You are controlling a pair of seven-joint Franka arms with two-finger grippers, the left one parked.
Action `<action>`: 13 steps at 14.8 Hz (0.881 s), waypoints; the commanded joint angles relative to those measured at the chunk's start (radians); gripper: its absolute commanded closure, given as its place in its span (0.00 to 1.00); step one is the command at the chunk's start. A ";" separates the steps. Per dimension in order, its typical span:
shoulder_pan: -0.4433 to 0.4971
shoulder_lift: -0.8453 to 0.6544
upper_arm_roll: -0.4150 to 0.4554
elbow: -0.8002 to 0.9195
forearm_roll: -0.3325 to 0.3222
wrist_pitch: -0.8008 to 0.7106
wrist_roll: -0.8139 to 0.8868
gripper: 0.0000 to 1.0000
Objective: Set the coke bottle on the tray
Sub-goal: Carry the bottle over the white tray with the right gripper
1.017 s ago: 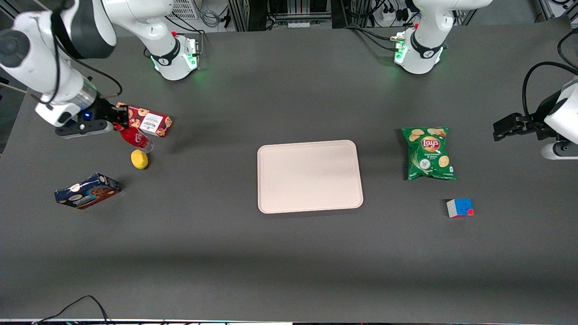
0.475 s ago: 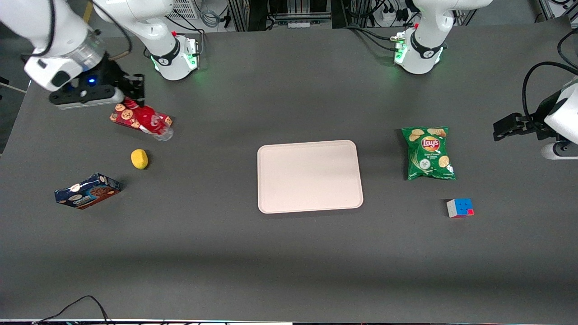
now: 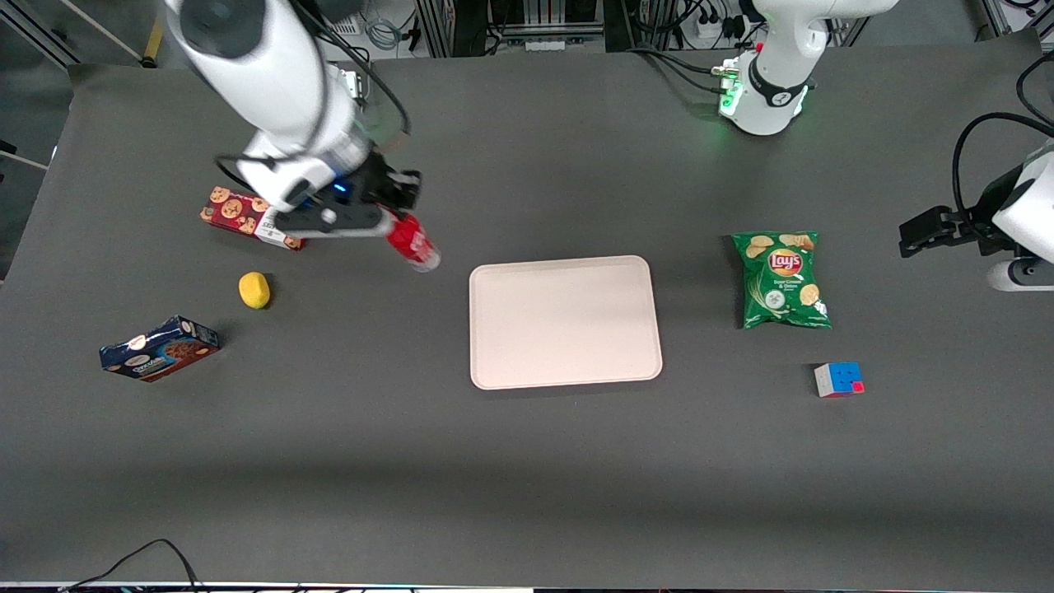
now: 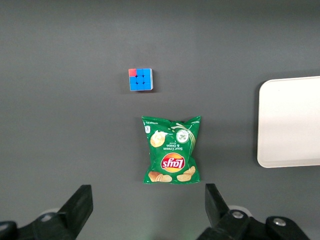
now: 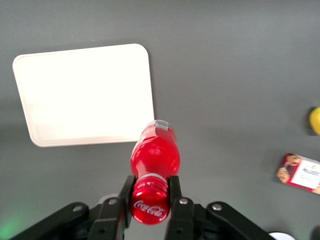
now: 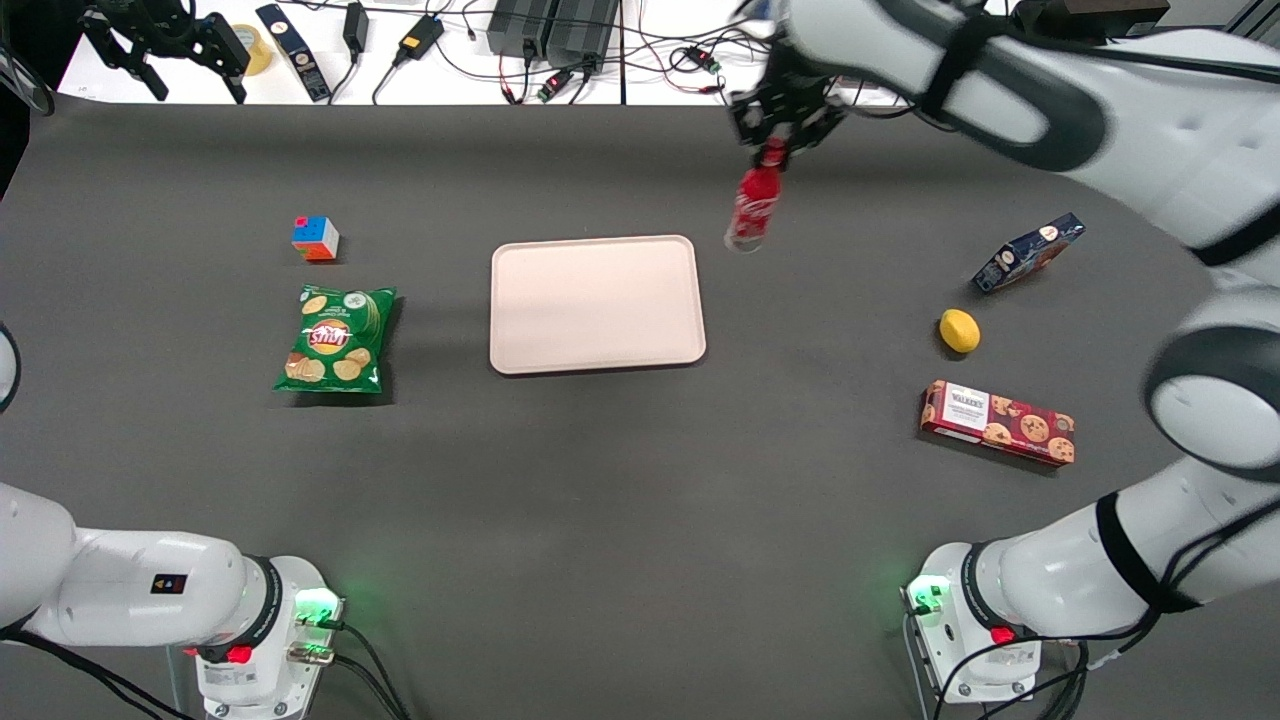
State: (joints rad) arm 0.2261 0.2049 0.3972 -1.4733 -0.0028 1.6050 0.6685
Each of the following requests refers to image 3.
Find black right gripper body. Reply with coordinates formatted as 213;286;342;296
325;151;413;217

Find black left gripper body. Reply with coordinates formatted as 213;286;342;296
947;185;1024;258

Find red coke bottle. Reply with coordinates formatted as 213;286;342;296
385;212;442;273

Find beige plastic tray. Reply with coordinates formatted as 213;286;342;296
469;255;664;390

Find red cookie box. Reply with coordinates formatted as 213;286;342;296
199;186;307;250

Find green Lay's chips bag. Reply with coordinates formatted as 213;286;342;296
732;231;832;330

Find yellow lemon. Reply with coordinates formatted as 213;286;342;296
238;272;272;311

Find Rubik's cube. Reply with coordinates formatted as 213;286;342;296
814;362;865;399

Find black equipment rack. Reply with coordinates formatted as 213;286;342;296
414;0;635;58

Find blue chocolate cookie box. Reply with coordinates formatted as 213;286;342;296
100;315;221;383

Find dark grey table mat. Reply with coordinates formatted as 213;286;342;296
0;33;1054;590

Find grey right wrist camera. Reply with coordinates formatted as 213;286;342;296
274;204;385;236

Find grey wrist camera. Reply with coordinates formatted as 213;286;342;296
986;257;1054;293
274;204;385;236

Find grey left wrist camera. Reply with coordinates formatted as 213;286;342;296
986;257;1054;293

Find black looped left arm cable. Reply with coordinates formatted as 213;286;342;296
952;112;1054;240

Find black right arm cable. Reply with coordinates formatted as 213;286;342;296
292;0;413;139

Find grey coiled cable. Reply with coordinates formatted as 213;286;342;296
362;10;403;52

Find black cable at mat corner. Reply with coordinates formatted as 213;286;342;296
1016;51;1054;126

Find yellow black post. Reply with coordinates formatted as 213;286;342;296
140;0;170;68

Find black left arm base cables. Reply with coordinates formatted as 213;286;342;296
626;45;727;96

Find black cable at table edge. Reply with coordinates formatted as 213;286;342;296
58;539;205;593

